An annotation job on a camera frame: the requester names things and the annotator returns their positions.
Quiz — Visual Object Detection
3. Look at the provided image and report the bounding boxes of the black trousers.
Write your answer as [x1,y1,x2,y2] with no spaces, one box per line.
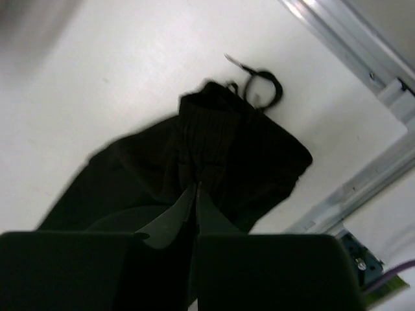
[40,65,313,233]

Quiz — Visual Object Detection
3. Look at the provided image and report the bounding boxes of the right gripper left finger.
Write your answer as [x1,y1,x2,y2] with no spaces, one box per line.
[1,186,196,310]

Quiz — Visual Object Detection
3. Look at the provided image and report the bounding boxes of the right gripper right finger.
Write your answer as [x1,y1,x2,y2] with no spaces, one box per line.
[195,188,365,310]

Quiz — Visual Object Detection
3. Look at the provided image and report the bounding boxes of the aluminium frame rail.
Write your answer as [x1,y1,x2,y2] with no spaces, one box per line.
[283,1,414,233]

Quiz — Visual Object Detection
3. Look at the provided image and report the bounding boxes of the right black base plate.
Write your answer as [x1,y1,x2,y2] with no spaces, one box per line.
[340,233,383,287]

